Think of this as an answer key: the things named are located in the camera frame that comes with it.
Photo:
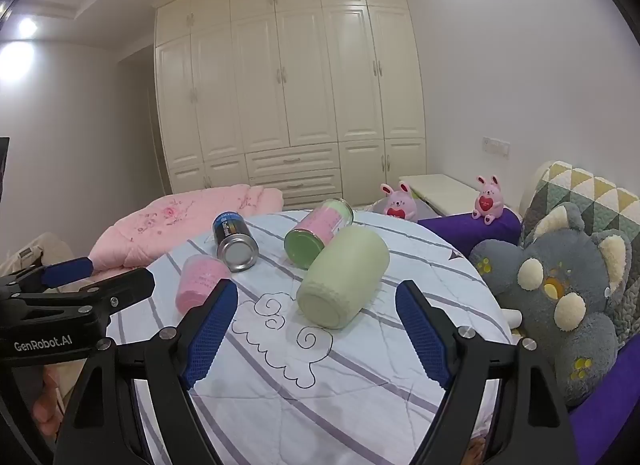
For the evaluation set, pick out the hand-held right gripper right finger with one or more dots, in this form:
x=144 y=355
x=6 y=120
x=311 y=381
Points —
x=422 y=335

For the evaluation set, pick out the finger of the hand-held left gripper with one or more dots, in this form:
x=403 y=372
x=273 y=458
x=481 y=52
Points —
x=125 y=289
x=67 y=270

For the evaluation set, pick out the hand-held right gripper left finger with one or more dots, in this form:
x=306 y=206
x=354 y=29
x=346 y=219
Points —
x=210 y=330

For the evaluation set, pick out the light green knit-sleeved cup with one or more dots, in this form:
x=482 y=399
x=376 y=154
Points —
x=345 y=270

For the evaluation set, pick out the small pink cup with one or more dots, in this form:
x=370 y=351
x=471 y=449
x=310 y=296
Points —
x=200 y=281

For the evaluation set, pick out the pink cup with green base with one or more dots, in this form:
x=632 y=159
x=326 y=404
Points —
x=320 y=226

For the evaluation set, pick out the person's left hand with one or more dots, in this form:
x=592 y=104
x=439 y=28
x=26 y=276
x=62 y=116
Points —
x=47 y=405

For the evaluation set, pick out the beige cloth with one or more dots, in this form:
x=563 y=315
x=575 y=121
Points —
x=30 y=248

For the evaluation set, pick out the pink floral quilt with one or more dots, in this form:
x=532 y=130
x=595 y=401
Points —
x=160 y=225

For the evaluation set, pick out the dark blue metal can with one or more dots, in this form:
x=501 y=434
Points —
x=232 y=235

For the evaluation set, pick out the purple bed sheet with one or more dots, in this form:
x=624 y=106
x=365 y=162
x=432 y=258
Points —
x=450 y=231

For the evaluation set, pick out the pink bunny plush toy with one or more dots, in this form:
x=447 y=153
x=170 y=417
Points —
x=400 y=205
x=487 y=202

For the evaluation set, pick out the white nightstand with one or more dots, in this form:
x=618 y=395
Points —
x=435 y=187

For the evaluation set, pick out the grey plush toy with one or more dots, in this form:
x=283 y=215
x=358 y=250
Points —
x=565 y=285

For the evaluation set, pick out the triangle-patterned quilted cushion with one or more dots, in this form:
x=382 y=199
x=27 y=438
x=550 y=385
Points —
x=585 y=190

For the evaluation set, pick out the ceiling spotlight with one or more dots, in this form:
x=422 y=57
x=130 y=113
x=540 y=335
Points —
x=27 y=27

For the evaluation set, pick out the cream white wardrobe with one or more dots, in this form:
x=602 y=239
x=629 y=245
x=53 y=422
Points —
x=300 y=95

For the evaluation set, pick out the white wall socket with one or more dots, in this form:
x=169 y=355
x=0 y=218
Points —
x=496 y=146

